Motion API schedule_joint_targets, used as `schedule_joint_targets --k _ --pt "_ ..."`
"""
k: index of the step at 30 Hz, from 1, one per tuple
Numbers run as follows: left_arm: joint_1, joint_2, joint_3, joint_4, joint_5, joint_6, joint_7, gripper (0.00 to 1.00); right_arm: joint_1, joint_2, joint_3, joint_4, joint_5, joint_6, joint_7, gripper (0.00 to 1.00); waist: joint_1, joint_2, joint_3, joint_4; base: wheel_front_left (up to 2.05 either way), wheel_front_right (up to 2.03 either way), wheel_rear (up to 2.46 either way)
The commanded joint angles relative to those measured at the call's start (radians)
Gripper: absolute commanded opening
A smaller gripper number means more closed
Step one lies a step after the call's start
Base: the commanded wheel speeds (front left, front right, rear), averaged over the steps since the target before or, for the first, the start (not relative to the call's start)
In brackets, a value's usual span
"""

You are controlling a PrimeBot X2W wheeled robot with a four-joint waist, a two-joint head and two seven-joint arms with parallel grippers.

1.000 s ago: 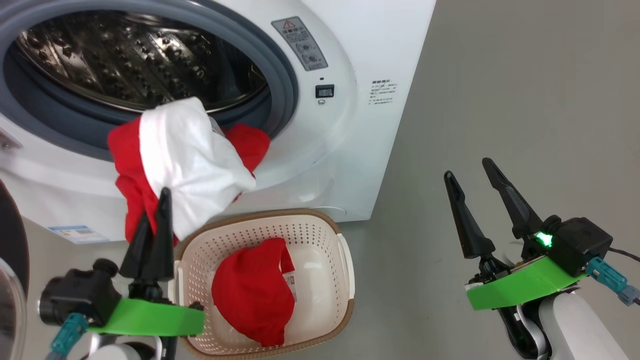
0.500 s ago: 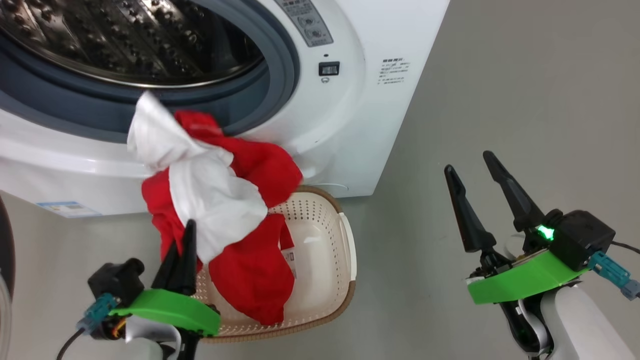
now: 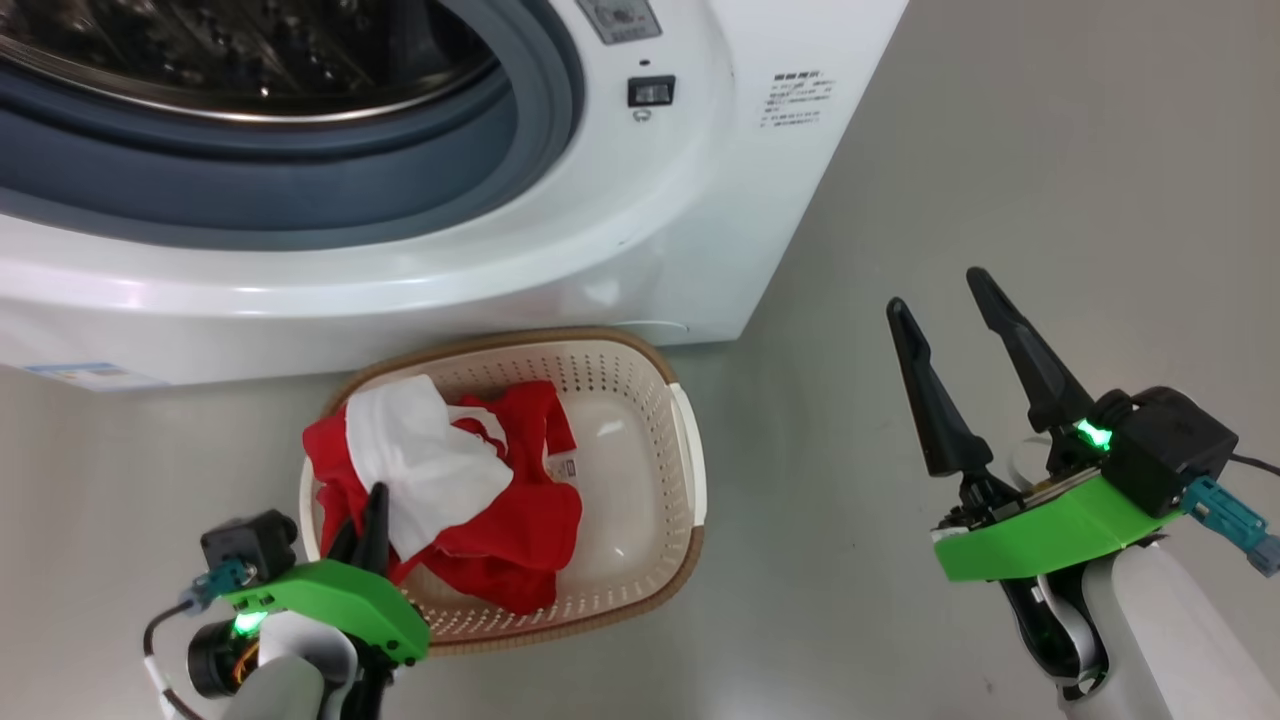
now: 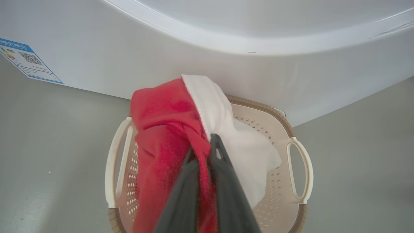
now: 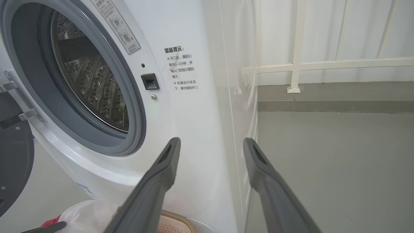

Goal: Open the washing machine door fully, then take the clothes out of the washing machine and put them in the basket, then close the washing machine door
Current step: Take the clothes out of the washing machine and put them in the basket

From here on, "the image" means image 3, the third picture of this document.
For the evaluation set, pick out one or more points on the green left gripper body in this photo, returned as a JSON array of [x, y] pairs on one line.
[[340, 600]]

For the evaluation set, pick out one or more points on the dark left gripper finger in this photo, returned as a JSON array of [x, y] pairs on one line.
[[376, 530], [343, 545]]

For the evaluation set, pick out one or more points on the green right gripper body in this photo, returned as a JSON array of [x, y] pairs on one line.
[[1050, 535]]

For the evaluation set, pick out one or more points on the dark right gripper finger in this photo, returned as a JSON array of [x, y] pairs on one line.
[[1030, 355], [935, 400]]

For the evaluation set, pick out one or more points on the red and white garment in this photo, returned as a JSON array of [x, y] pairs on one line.
[[520, 520]]

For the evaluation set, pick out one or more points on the cream perforated laundry basket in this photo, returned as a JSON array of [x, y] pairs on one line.
[[640, 480]]

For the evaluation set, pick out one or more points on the white front-load washing machine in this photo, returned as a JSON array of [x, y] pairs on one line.
[[500, 290]]

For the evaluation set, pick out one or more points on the black door lock socket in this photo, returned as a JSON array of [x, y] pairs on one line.
[[651, 91]]

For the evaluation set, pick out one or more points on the paper product label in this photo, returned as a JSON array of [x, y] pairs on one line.
[[563, 470]]

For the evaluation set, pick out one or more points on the blue energy label sticker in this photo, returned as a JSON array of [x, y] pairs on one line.
[[90, 375]]

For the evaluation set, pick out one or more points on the small printed text sticker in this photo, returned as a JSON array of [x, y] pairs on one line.
[[795, 98]]

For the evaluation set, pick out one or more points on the grey warning sticker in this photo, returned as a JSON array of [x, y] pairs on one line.
[[620, 18]]

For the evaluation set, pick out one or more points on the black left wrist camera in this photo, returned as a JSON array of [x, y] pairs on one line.
[[250, 545]]

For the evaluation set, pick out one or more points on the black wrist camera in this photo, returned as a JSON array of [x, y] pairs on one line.
[[250, 545], [1170, 445]]

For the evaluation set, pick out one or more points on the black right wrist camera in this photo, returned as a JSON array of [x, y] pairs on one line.
[[1170, 445]]

